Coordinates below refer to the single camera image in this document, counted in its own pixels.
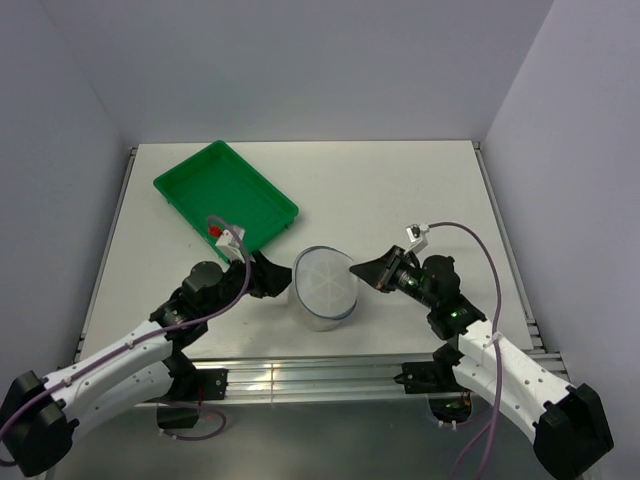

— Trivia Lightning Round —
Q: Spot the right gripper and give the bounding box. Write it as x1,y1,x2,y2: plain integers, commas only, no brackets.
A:
351,244,437,309

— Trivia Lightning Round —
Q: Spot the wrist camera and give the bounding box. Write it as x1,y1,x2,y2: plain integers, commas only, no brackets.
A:
405,223,430,255
208,224,245,263

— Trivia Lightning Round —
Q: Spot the aluminium frame rail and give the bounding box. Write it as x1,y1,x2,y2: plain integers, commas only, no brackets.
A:
132,349,571,409

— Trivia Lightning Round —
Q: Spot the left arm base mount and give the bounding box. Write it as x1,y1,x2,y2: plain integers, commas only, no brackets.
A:
156,368,228,432

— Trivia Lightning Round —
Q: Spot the white mesh laundry bag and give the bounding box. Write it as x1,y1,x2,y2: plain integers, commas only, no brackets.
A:
288,245,359,332

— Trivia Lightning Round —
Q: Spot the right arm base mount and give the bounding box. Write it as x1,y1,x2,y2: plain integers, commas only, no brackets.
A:
393,358,499,395

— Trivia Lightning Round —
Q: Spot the green plastic tray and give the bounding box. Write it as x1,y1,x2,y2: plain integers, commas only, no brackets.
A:
153,140,299,252

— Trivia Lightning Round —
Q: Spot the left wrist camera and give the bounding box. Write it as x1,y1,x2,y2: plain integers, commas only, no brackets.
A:
208,224,245,263

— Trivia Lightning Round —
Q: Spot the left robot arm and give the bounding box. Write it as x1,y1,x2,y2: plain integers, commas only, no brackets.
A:
1,252,292,477

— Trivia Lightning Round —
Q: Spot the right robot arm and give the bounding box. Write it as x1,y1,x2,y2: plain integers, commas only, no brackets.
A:
350,246,614,479

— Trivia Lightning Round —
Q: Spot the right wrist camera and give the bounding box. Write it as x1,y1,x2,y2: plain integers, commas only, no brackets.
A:
405,223,430,255

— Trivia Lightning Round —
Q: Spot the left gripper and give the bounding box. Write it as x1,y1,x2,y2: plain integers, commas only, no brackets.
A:
202,249,298,320

